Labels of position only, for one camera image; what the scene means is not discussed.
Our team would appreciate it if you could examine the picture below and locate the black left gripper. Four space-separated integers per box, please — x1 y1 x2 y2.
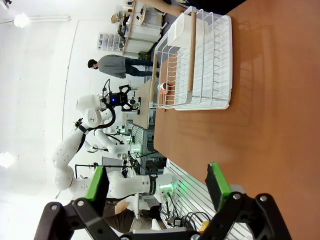
109 84 140 114

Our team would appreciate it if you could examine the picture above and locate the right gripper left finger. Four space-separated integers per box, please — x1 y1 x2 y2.
33 164 118 240

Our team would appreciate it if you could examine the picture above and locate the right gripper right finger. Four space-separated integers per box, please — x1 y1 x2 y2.
199 161 293 240

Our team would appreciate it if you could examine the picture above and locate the person's bare forearm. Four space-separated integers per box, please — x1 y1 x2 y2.
147 0 188 16

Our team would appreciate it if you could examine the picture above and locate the wooden background table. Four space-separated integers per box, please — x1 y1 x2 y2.
131 79 154 130

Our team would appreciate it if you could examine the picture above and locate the white computer monitor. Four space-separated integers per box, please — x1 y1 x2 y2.
100 155 124 168

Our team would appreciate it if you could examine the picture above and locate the person in grey sweater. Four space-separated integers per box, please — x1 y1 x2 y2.
87 54 154 80

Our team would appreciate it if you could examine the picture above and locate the white and brown cup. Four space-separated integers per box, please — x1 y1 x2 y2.
157 81 172 93

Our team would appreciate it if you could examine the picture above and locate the person in tan shirt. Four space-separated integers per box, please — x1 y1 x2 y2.
102 199 163 234

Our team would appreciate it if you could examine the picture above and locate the clear plastic drawer cabinet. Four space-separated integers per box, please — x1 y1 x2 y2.
97 31 124 53

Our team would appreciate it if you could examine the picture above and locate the white desk with wooden top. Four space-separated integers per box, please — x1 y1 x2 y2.
121 0 166 55

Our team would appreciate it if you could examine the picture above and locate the white plastic drip tray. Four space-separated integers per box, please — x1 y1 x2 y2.
173 14 233 111

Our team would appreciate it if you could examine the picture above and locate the white plastic cutlery holder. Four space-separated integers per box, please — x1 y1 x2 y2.
166 11 192 49

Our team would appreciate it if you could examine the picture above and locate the round ceiling lamp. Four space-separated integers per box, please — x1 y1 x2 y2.
13 12 29 29
0 150 14 169

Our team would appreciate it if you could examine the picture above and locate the person in black top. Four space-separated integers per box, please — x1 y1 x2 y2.
159 0 247 16

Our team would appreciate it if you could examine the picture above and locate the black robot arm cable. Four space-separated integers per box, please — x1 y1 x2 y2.
76 78 118 154

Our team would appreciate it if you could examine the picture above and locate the wooden dish rack handle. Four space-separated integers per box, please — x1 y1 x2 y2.
186 11 198 94
149 53 159 103

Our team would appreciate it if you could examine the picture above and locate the white wire dish rack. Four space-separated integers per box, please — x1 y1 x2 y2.
149 6 232 112

